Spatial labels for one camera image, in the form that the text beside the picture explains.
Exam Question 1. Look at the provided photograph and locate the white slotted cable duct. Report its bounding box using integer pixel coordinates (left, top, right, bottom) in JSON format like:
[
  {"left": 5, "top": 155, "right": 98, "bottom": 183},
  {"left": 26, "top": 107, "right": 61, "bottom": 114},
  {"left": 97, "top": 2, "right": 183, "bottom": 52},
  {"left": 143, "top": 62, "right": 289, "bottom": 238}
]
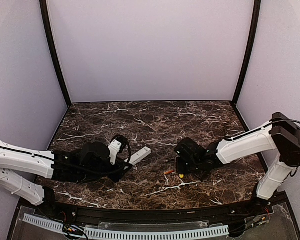
[{"left": 22, "top": 213, "right": 230, "bottom": 240}]

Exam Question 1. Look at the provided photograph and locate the black left frame post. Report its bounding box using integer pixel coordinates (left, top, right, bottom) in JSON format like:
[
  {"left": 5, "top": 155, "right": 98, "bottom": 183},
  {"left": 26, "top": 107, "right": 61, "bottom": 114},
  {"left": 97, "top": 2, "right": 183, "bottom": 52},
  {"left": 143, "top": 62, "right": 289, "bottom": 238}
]
[{"left": 39, "top": 0, "right": 72, "bottom": 108}]

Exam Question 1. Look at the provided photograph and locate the white remote control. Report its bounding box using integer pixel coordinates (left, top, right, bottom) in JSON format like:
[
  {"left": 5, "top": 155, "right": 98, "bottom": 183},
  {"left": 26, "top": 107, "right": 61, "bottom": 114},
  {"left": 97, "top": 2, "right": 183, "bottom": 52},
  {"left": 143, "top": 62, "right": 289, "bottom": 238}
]
[{"left": 129, "top": 146, "right": 152, "bottom": 166}]

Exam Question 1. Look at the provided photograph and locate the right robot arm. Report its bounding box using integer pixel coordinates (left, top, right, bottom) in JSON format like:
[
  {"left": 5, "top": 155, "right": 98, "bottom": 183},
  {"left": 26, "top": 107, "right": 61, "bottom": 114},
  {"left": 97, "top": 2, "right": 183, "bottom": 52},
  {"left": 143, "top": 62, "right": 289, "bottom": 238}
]
[{"left": 174, "top": 112, "right": 300, "bottom": 201}]

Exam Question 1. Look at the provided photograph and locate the orange battery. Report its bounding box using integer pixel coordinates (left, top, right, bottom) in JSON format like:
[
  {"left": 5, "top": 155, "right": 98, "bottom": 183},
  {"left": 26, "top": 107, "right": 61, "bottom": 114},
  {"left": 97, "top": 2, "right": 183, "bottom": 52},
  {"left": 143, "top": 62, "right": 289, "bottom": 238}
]
[{"left": 164, "top": 170, "right": 174, "bottom": 175}]

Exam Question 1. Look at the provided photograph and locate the black right frame post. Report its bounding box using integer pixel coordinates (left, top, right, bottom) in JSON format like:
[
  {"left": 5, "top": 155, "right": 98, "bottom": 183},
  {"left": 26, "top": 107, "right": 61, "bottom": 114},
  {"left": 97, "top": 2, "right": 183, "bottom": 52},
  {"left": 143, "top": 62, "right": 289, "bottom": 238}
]
[{"left": 231, "top": 0, "right": 262, "bottom": 108}]

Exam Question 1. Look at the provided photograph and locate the black frame post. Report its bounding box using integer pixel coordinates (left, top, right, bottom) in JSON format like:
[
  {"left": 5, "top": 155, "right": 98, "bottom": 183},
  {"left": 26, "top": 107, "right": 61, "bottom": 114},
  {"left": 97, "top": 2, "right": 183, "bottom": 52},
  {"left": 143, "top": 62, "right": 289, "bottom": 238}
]
[
  {"left": 231, "top": 0, "right": 262, "bottom": 108},
  {"left": 39, "top": 0, "right": 72, "bottom": 108}
]

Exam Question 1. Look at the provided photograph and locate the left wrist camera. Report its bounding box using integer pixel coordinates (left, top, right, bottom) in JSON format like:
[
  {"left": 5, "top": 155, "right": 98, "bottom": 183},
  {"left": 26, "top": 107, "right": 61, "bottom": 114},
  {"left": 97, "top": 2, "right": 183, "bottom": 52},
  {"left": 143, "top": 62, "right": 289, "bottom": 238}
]
[{"left": 108, "top": 134, "right": 132, "bottom": 166}]

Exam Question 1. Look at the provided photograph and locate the black front table rail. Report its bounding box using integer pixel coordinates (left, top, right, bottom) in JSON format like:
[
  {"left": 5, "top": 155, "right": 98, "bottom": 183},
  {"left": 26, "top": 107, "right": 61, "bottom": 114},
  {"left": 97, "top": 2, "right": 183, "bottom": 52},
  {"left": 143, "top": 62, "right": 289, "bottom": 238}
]
[{"left": 43, "top": 202, "right": 253, "bottom": 225}]

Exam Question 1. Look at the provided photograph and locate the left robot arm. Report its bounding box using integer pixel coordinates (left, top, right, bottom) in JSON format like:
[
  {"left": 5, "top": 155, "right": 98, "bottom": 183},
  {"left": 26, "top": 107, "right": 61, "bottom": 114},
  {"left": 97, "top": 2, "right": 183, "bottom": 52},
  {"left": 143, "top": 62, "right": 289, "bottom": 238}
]
[{"left": 0, "top": 135, "right": 132, "bottom": 206}]

